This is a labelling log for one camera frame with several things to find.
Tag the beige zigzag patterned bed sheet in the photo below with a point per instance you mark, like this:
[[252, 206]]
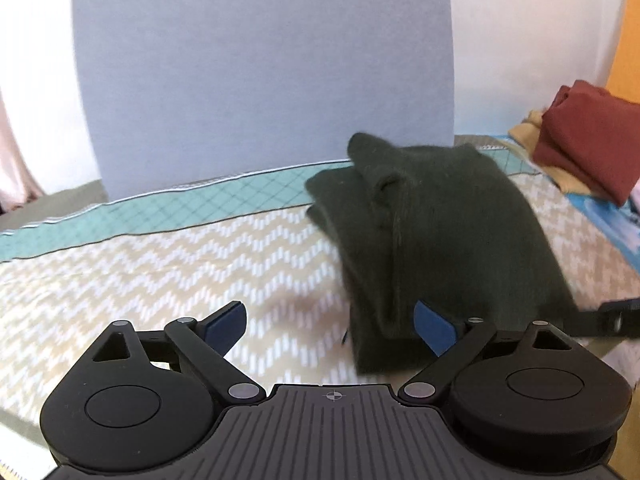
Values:
[[150, 270]]

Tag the orange panel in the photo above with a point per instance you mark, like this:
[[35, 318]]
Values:
[[625, 25]]

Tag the blue printed cloth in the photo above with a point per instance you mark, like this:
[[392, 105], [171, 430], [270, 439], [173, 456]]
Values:
[[610, 220]]

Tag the grey-blue felt board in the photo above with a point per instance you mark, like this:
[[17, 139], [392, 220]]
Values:
[[250, 60]]

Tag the folded red sweater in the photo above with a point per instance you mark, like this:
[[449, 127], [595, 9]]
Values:
[[595, 145]]

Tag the dark green knit sweater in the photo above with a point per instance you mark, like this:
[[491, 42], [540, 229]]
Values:
[[450, 220]]

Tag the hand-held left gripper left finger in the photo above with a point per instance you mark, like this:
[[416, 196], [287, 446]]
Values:
[[225, 327]]

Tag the folded yellow knit sweater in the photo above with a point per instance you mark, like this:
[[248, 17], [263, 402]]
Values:
[[527, 130]]

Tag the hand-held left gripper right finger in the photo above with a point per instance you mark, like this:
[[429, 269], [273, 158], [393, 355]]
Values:
[[435, 330]]

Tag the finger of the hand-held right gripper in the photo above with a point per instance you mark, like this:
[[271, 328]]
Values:
[[607, 320]]

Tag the pink curtain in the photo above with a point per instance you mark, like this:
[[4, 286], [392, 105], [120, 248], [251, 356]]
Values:
[[15, 160]]

